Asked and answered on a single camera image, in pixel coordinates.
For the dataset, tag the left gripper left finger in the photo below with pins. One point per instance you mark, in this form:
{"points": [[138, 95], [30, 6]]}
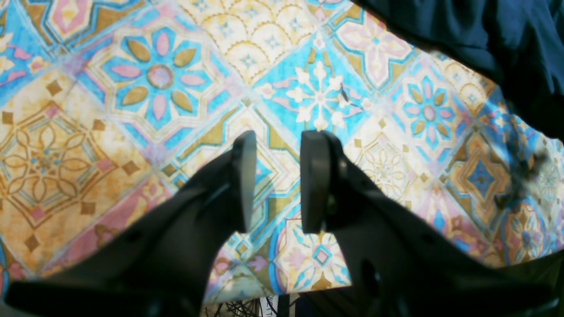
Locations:
{"points": [[160, 265]]}

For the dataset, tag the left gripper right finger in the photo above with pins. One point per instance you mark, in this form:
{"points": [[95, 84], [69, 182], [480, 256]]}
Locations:
{"points": [[399, 265]]}

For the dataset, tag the dark navy t-shirt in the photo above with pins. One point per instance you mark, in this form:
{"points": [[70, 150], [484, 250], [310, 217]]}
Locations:
{"points": [[516, 43]]}

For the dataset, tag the patterned colourful tablecloth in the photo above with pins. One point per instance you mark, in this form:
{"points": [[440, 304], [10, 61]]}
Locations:
{"points": [[109, 106]]}

